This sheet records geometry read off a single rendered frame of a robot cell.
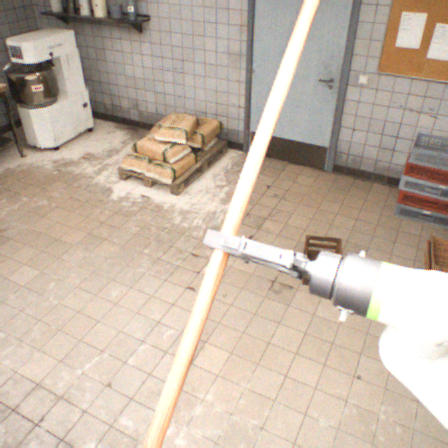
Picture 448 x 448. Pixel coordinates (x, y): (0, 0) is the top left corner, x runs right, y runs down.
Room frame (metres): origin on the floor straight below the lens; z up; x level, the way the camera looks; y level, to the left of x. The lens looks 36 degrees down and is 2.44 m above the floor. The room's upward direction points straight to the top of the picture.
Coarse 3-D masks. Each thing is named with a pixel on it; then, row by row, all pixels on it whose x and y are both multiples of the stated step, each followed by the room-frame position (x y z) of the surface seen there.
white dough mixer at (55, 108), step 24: (24, 48) 4.99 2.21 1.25; (48, 48) 5.20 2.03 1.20; (72, 48) 5.53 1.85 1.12; (24, 72) 4.91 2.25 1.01; (48, 72) 5.03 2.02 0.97; (72, 72) 5.44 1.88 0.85; (24, 96) 4.86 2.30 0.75; (48, 96) 4.97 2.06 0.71; (72, 96) 5.35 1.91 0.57; (24, 120) 4.95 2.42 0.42; (48, 120) 4.94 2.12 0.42; (72, 120) 5.26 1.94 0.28; (48, 144) 4.92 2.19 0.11
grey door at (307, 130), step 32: (256, 0) 4.87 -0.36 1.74; (288, 0) 4.71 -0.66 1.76; (320, 0) 4.56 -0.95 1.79; (352, 0) 4.42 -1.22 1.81; (256, 32) 4.86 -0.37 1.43; (288, 32) 4.70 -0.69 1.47; (320, 32) 4.54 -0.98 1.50; (352, 32) 4.38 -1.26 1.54; (256, 64) 4.85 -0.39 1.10; (320, 64) 4.53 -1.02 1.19; (256, 96) 4.85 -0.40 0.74; (288, 96) 4.67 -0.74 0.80; (320, 96) 4.50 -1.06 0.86; (256, 128) 4.84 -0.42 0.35; (288, 128) 4.65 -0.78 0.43; (320, 128) 4.48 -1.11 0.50; (288, 160) 4.63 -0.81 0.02; (320, 160) 4.46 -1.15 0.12
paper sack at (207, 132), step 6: (216, 120) 4.86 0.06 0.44; (204, 126) 4.67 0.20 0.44; (210, 126) 4.70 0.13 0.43; (216, 126) 4.76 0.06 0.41; (222, 126) 4.89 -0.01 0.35; (198, 132) 4.54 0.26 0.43; (204, 132) 4.56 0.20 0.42; (210, 132) 4.63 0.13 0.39; (216, 132) 4.76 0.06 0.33; (192, 138) 4.49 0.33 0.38; (198, 138) 4.47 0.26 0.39; (204, 138) 4.52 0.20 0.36; (210, 138) 4.62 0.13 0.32; (192, 144) 4.46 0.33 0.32; (198, 144) 4.44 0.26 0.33
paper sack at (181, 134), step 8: (168, 120) 4.52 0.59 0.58; (184, 120) 4.49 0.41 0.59; (192, 120) 4.54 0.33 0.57; (160, 128) 4.30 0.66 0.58; (168, 128) 4.28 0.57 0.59; (176, 128) 4.28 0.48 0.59; (184, 128) 4.30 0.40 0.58; (192, 128) 4.45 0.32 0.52; (160, 136) 4.24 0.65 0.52; (168, 136) 4.22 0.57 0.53; (176, 136) 4.20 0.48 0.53; (184, 136) 4.20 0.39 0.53
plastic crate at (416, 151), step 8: (416, 136) 3.74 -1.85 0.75; (424, 136) 3.80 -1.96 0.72; (432, 136) 3.77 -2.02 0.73; (440, 136) 3.74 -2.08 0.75; (416, 144) 3.83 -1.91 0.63; (424, 144) 3.80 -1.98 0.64; (416, 152) 3.47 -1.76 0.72; (424, 152) 3.44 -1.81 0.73; (432, 152) 3.41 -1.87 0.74; (440, 152) 3.67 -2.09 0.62; (424, 160) 3.45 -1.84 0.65; (432, 160) 3.51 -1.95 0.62; (440, 160) 3.52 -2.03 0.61; (440, 168) 3.37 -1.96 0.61
